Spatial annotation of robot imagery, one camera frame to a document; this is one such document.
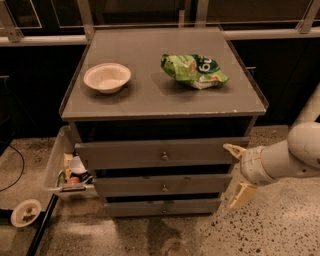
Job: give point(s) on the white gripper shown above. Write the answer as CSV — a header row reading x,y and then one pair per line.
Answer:
x,y
252,165

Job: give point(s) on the grey top drawer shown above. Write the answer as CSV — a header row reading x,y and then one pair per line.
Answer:
x,y
157,153

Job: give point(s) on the grey drawer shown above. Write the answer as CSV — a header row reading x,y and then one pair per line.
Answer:
x,y
169,207
157,153
162,185

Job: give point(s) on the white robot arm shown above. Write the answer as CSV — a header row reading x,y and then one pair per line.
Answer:
x,y
296,157

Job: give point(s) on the grey bottom drawer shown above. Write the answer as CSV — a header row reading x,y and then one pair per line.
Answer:
x,y
169,207

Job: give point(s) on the grey drawer cabinet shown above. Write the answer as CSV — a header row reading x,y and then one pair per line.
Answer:
x,y
153,106

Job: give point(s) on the grey middle drawer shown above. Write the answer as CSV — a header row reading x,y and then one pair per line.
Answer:
x,y
162,185

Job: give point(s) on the green chip bag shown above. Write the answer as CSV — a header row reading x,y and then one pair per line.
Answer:
x,y
198,71

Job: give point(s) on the white paper bowl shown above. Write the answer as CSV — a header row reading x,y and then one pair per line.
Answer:
x,y
107,78

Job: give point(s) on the white cup in bin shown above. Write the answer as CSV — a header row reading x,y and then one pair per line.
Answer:
x,y
76,166

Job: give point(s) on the clear plastic storage bin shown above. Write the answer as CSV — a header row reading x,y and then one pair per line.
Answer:
x,y
64,144

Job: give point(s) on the black bar on floor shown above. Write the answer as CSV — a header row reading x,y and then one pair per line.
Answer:
x,y
44,220

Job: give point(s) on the small bowl on floor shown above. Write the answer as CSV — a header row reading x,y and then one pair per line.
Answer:
x,y
25,213

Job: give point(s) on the metal railing frame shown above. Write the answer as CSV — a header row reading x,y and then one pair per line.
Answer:
x,y
40,22

